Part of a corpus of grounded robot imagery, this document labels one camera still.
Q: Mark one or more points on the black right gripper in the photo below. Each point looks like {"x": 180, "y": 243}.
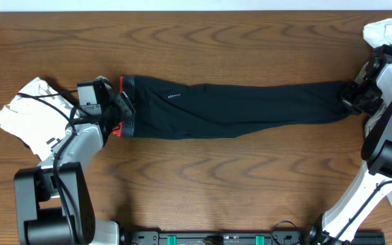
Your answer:
{"x": 346, "y": 98}

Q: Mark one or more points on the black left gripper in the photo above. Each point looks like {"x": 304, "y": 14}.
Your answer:
{"x": 120, "y": 107}

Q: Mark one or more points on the black leggings red waistband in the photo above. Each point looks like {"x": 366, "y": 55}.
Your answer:
{"x": 172, "y": 111}

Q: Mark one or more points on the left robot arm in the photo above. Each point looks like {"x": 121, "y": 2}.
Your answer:
{"x": 53, "y": 205}

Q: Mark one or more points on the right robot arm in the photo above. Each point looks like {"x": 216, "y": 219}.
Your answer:
{"x": 374, "y": 180}

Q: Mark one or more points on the folded white printed shirt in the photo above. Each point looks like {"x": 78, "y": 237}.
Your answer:
{"x": 36, "y": 124}

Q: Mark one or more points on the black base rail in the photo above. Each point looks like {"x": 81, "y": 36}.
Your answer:
{"x": 290, "y": 235}

